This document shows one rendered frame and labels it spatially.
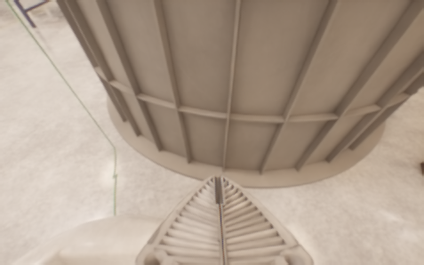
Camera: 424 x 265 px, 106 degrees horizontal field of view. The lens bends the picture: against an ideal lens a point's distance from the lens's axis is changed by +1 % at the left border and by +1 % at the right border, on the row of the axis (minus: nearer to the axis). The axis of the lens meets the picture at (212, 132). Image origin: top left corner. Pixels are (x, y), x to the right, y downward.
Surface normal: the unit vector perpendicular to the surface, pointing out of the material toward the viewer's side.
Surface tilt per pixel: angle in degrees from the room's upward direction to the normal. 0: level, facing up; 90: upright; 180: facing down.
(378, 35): 90
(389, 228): 0
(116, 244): 1
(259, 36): 90
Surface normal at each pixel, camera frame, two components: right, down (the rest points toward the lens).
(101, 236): -0.01, -0.84
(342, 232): 0.00, -0.67
